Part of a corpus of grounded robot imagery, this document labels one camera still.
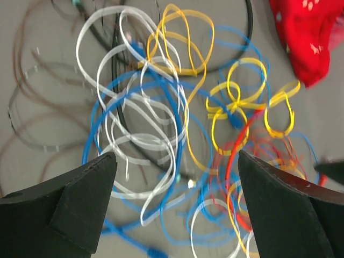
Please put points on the red printed pillow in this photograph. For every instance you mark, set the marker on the red printed pillow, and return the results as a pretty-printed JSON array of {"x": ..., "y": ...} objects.
[{"x": 304, "y": 29}]

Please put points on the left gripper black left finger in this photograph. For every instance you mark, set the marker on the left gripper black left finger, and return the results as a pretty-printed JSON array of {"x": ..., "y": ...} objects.
[{"x": 61, "y": 217}]

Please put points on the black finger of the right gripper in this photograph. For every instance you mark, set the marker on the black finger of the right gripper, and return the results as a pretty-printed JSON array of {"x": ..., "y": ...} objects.
[{"x": 331, "y": 169}]

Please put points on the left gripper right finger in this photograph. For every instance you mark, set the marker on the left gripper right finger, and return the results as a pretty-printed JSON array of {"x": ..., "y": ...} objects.
[{"x": 290, "y": 217}]

